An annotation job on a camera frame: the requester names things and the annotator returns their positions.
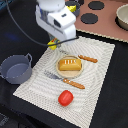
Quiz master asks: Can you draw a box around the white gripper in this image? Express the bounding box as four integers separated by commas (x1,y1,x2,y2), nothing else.
35,8,76,41

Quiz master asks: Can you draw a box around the large grey pot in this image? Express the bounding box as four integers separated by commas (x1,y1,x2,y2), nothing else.
0,54,32,84

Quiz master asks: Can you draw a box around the red tomato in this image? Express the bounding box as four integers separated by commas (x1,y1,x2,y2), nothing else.
58,90,73,106

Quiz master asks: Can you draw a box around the small grey pot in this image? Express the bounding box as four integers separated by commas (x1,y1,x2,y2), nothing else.
65,1,80,16

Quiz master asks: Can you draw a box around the yellow toy piece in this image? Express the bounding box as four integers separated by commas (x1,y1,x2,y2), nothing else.
67,5,76,12

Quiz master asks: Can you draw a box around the yellow butter box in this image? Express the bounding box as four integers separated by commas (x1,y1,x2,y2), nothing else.
48,38,60,50

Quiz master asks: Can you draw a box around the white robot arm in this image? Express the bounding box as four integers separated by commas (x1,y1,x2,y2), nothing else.
35,0,76,42

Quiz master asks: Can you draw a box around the black stove burner disc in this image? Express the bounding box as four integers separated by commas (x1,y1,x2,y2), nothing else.
81,13,98,24
88,1,104,10

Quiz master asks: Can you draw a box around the bread loaf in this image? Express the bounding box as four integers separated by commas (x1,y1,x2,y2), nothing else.
59,59,82,71

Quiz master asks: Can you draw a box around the round wooden plate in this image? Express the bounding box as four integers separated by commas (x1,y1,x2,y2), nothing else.
56,55,83,78

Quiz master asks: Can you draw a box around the beige bowl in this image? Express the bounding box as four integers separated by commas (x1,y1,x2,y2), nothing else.
116,4,128,30

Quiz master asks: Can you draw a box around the white woven placemat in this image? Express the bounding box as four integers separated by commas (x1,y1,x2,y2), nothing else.
13,37,115,128

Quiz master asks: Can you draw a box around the black cable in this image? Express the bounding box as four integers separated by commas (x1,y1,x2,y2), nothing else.
4,0,79,48

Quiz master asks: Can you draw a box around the knife with wooden handle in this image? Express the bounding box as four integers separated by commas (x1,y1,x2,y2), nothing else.
59,49,98,63

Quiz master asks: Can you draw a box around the fork with wooden handle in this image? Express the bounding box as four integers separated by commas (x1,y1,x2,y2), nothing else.
44,71,85,89

